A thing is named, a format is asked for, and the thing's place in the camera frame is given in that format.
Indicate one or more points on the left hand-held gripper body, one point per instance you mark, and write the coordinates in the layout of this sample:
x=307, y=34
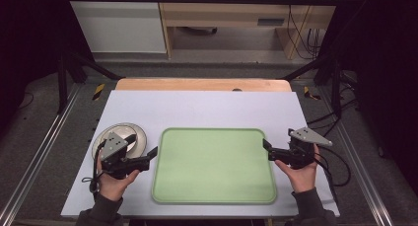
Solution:
x=113, y=146

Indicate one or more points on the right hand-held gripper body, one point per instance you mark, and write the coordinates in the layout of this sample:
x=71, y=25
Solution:
x=304, y=147

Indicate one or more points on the white plate with dark rim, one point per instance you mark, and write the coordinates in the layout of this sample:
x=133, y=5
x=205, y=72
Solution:
x=139, y=135

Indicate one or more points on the person's right hand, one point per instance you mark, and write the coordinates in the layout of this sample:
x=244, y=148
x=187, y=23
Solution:
x=302, y=178

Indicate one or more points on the person's left hand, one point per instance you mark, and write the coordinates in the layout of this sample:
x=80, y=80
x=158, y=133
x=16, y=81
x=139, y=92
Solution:
x=113, y=186

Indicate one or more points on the yellow and black tape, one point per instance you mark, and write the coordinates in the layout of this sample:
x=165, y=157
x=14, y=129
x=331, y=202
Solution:
x=307, y=92
x=98, y=91

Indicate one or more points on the green tray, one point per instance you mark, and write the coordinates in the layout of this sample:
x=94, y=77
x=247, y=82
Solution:
x=213, y=166

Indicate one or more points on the black metal stand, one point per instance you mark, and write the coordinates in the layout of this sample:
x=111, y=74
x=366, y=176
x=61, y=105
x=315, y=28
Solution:
x=335, y=88
x=62, y=84

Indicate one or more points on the white board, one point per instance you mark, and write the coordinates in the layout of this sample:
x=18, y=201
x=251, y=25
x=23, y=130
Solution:
x=213, y=109

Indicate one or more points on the wooden table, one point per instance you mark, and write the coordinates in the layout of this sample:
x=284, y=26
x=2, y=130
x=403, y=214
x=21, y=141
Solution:
x=197, y=84

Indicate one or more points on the black curtain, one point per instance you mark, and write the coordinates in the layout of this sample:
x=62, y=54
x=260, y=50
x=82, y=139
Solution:
x=29, y=38
x=384, y=71

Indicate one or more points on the white cabinet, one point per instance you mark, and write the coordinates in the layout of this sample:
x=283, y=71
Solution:
x=118, y=28

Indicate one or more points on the wooden desk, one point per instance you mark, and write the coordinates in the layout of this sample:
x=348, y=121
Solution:
x=223, y=15

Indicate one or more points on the aluminium rail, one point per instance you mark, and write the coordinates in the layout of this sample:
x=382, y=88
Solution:
x=358, y=166
x=36, y=153

